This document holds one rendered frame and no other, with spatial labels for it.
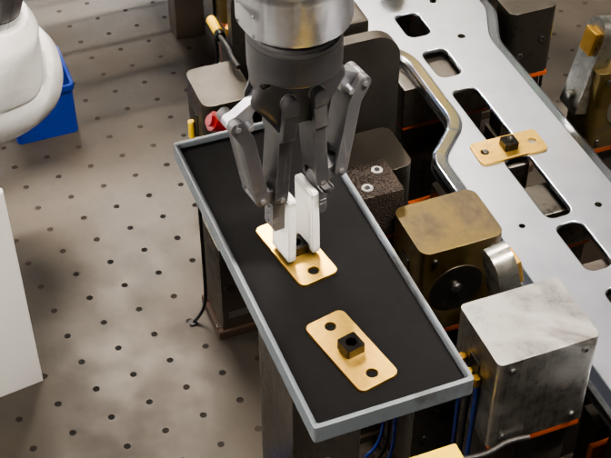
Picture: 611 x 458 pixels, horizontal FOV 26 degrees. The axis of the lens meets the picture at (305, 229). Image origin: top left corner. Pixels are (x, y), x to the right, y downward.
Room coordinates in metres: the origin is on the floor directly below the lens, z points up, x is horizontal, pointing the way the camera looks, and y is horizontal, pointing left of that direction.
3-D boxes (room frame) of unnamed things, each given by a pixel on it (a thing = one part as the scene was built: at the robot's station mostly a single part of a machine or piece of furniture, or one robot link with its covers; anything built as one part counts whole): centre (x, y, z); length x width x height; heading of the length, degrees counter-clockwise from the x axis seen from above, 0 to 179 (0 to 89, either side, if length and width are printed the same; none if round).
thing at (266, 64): (0.83, 0.01, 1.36); 0.08 x 0.07 x 0.09; 121
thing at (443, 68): (1.33, -0.17, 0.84); 0.12 x 0.05 x 0.29; 111
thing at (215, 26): (1.24, 0.09, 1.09); 0.10 x 0.01 x 0.01; 21
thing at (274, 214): (0.82, 0.03, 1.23); 0.03 x 0.01 x 0.05; 121
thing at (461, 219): (0.95, -0.13, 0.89); 0.12 x 0.08 x 0.38; 111
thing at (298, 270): (0.83, 0.01, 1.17); 0.08 x 0.04 x 0.01; 31
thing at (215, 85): (1.17, 0.11, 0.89); 0.09 x 0.08 x 0.38; 111
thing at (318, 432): (0.83, 0.00, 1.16); 0.37 x 0.14 x 0.02; 21
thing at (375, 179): (1.00, -0.07, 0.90); 0.05 x 0.05 x 0.40; 21
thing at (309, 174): (0.85, -0.02, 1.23); 0.03 x 0.01 x 0.05; 121
